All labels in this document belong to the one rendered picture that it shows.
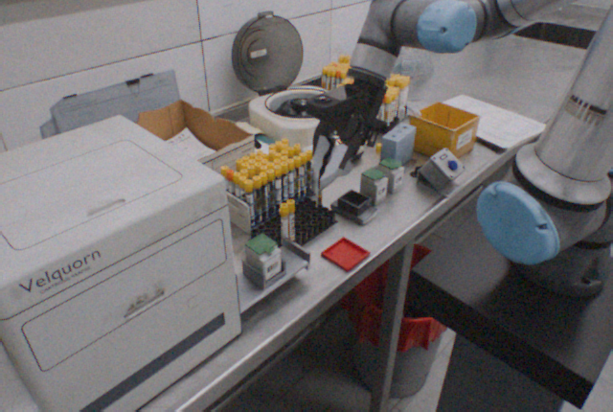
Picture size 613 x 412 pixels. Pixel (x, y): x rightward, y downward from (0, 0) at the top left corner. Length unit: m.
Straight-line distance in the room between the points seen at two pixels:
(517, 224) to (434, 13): 0.31
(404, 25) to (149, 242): 0.48
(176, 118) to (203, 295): 0.66
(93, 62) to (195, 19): 0.29
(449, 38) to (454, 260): 0.36
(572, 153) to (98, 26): 0.96
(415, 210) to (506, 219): 0.43
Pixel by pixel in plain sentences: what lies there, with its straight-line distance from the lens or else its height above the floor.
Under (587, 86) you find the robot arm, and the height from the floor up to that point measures 1.30.
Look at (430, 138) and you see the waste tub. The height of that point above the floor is 0.93.
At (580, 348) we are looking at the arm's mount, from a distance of 0.80.
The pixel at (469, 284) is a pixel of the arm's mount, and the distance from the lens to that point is 0.81.
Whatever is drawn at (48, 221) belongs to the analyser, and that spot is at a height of 1.17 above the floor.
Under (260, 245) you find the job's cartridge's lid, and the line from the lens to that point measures 0.78.
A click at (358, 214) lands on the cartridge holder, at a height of 0.89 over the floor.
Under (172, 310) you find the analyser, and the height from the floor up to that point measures 1.01.
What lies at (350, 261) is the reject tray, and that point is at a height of 0.88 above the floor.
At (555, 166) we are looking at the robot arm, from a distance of 0.63.
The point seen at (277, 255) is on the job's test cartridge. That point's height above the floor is 0.97.
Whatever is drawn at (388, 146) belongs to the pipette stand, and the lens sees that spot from 1.14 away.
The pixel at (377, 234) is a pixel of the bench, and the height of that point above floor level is 0.87.
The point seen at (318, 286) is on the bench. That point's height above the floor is 0.88.
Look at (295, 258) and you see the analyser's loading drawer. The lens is 0.86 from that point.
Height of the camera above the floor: 1.48
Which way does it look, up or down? 32 degrees down
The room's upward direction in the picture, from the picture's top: straight up
